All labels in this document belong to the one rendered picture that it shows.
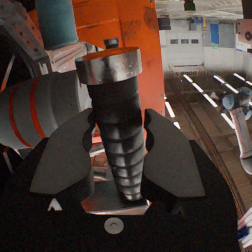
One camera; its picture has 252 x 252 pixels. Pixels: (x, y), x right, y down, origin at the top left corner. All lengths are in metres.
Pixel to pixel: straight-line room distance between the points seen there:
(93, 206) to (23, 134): 0.18
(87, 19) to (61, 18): 0.35
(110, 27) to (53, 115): 0.54
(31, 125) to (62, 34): 0.21
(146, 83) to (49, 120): 0.57
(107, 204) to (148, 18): 0.68
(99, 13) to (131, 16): 0.13
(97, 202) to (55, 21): 0.35
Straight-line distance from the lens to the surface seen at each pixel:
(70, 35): 0.39
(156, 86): 0.78
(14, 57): 0.57
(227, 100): 0.92
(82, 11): 0.73
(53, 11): 0.38
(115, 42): 0.43
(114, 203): 0.19
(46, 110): 0.26
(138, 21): 0.72
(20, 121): 0.29
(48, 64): 0.56
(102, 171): 0.35
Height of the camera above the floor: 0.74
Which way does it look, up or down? 32 degrees up
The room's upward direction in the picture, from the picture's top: 170 degrees clockwise
